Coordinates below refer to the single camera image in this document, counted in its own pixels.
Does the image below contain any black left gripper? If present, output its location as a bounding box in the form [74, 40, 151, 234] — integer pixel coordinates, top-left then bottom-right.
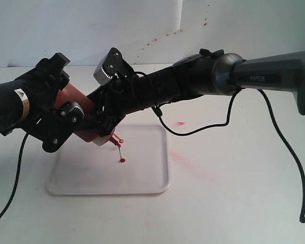
[30, 53, 81, 153]

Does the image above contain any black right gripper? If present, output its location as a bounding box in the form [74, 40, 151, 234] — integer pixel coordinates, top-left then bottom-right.
[76, 73, 147, 136]

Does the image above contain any red ketchup squeeze bottle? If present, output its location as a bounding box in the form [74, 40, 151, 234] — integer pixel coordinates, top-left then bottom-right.
[54, 83, 123, 148]

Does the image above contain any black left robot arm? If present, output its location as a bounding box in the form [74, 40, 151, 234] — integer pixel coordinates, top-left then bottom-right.
[0, 53, 84, 153]

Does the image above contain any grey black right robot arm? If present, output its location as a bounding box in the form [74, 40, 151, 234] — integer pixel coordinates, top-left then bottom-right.
[80, 48, 305, 136]

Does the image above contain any white rectangular tray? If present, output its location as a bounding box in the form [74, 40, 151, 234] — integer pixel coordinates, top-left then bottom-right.
[46, 124, 170, 195]

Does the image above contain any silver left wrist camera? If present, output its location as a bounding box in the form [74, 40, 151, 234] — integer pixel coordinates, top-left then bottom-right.
[59, 101, 85, 123]

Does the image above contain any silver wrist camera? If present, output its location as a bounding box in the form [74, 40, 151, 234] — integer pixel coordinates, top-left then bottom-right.
[94, 47, 123, 85]
[59, 101, 85, 123]

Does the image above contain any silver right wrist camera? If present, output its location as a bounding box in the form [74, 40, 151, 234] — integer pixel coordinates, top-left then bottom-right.
[94, 47, 123, 85]

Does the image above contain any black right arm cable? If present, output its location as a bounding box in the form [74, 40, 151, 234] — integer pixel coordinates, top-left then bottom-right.
[127, 71, 305, 224]

